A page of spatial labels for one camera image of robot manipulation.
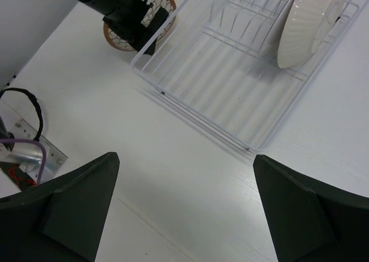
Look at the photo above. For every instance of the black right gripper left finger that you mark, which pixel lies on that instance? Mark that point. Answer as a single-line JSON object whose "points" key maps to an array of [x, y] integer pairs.
{"points": [[62, 219]]}

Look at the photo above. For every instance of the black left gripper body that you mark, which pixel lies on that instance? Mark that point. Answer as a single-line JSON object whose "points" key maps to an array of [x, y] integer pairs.
{"points": [[124, 18]]}

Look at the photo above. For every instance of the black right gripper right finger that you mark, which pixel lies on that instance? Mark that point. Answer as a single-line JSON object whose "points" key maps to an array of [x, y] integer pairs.
{"points": [[310, 220]]}

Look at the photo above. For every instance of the small flower pattern plate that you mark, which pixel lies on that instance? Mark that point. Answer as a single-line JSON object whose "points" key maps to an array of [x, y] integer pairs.
{"points": [[150, 20]]}

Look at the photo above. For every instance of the sunburst pattern plate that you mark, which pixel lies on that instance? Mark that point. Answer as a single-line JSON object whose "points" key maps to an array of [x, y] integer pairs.
{"points": [[296, 39]]}

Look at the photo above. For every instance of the large flower pattern plate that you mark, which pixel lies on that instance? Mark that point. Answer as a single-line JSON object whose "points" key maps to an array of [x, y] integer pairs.
{"points": [[329, 11]]}

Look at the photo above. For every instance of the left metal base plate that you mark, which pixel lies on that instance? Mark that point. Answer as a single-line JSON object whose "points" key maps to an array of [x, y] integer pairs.
{"points": [[29, 156]]}

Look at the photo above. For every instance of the white wire dish rack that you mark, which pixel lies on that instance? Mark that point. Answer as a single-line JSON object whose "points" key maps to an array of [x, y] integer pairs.
{"points": [[218, 66]]}

